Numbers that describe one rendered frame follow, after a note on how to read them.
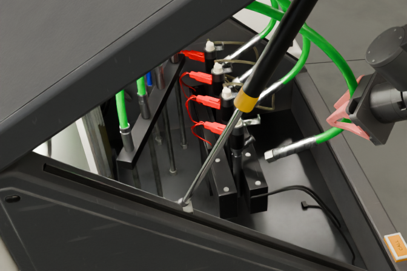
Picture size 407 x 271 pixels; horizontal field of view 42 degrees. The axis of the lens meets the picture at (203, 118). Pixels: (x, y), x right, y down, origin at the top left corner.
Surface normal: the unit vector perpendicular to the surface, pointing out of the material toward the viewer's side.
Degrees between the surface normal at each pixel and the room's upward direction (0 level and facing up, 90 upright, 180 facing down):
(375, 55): 47
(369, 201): 0
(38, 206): 90
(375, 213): 0
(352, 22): 0
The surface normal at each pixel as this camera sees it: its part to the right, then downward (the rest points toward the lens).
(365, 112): 0.50, -0.16
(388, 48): -0.76, -0.56
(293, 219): -0.06, -0.73
